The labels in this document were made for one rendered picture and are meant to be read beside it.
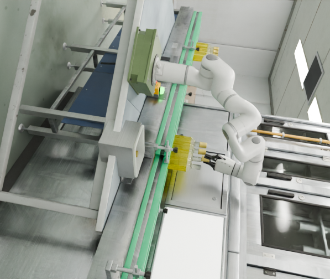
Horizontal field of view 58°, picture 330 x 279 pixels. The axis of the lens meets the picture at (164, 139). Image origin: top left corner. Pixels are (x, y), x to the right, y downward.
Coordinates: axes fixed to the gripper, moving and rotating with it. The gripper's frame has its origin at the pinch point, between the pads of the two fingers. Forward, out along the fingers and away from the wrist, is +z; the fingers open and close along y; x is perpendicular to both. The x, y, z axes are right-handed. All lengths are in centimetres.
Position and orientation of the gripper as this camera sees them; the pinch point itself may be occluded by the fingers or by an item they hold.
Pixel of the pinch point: (207, 159)
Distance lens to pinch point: 172.3
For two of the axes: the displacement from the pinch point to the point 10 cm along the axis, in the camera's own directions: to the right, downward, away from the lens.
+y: 0.4, -6.9, -7.2
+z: -9.0, -3.4, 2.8
